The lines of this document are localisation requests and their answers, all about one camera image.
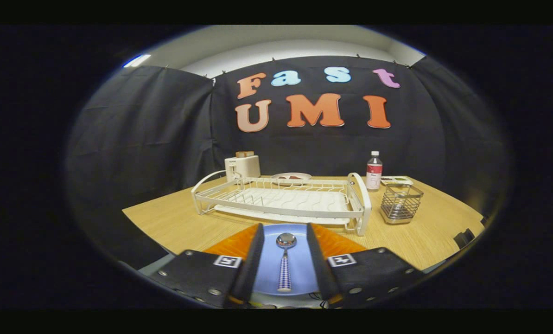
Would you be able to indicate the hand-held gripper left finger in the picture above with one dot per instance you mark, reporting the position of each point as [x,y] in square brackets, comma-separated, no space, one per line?
[251,269]

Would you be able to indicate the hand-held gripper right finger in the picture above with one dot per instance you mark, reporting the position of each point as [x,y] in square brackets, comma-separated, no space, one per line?
[320,264]

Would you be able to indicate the light blue plate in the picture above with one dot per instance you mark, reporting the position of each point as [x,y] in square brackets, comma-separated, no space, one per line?
[301,273]

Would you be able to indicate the small beige dish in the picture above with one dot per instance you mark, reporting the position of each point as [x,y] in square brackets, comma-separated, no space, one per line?
[278,176]

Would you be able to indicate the white toaster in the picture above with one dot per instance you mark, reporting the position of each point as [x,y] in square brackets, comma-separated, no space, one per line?
[244,168]

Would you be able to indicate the clear bottle with red label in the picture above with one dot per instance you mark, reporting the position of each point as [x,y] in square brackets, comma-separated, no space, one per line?
[374,174]

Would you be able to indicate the white divided snack tray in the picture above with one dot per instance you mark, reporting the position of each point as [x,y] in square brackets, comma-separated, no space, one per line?
[397,180]

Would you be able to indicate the toast slice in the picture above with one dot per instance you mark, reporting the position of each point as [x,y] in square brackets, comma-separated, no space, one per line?
[244,154]

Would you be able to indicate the black boxy object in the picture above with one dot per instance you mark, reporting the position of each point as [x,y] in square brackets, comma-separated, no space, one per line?
[464,238]

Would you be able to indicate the black backdrop cloth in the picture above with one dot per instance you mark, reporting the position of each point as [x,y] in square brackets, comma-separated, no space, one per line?
[155,139]

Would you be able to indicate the ceiling light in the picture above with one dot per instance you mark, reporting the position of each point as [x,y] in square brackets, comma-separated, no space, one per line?
[137,61]

